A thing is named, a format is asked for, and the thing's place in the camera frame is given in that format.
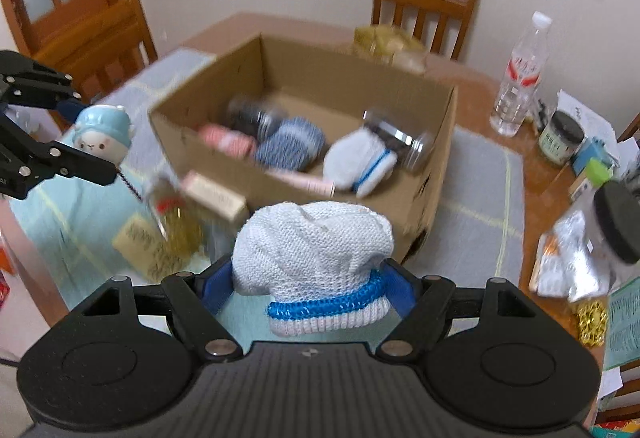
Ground small bottle with green lid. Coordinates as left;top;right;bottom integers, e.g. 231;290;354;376
567;158;614;204

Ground clear plastic water bottle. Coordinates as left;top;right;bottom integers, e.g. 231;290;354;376
489;11;552;137

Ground small blue box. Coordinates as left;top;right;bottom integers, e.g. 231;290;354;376
570;138;614;169

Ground clear jar of dark pieces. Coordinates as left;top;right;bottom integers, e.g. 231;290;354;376
225;95;281;139

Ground gold metal trivet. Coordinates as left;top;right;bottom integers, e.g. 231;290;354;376
577;300;609;347

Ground loose pens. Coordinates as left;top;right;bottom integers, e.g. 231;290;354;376
532;98;549;134

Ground pale green printed carton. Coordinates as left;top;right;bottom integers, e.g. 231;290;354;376
111;212;168;283

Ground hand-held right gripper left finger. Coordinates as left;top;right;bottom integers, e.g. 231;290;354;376
82;256;241;362

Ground green jar with black lid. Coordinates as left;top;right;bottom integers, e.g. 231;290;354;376
537;111;586;167

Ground blue checked tablecloth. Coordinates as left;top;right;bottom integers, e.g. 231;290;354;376
10;50;526;354

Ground gold foil bag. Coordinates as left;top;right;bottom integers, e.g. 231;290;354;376
352;24;426;65

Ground pile of white papers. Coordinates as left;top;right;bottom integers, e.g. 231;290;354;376
555;89;621;145

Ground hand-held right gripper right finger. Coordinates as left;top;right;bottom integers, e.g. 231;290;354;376
375;258;547;362

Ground teal paper packet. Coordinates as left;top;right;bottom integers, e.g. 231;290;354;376
602;285;640;371

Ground blue knitted sock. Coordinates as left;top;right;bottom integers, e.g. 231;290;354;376
254;117;328;174

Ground silver-lid jar of yellow capsules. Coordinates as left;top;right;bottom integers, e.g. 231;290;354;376
145;173;203;254

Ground white sock with blue stripe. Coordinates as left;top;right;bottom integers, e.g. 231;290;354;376
232;201;394;338
322;128;398;198

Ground brown cardboard box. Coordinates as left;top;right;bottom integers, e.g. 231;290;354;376
149;33;459;264

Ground clear jar of brown cookies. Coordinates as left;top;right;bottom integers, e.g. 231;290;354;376
362;109;436;171

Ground large clear jar black lid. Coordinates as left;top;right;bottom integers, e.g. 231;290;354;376
535;180;640;304

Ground blue and white figurine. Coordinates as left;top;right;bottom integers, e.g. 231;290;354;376
70;104;148;204

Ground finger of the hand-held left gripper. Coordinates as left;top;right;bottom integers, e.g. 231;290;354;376
0;50;84;119
0;115;119;201

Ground pink knitted sock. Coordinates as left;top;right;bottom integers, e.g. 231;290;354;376
197;123;256;159

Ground cream carton with pink end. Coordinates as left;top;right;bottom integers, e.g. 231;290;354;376
180;170;249;220

